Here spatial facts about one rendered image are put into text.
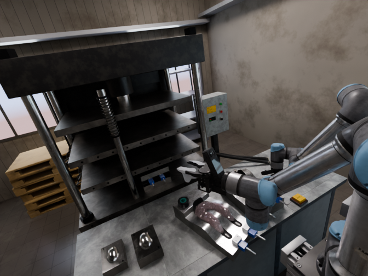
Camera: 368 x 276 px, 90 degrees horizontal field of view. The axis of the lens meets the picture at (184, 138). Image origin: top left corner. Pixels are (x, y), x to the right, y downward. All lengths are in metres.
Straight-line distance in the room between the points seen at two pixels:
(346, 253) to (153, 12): 4.26
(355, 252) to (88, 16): 4.13
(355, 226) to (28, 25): 4.19
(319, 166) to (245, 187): 0.22
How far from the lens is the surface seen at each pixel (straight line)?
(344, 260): 0.71
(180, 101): 1.66
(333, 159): 0.66
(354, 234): 0.64
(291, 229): 1.78
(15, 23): 4.15
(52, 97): 2.12
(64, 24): 4.08
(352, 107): 1.05
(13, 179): 3.52
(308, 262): 1.03
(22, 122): 4.20
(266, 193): 0.62
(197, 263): 1.26
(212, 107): 1.88
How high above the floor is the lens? 1.87
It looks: 23 degrees down
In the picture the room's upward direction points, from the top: 10 degrees counter-clockwise
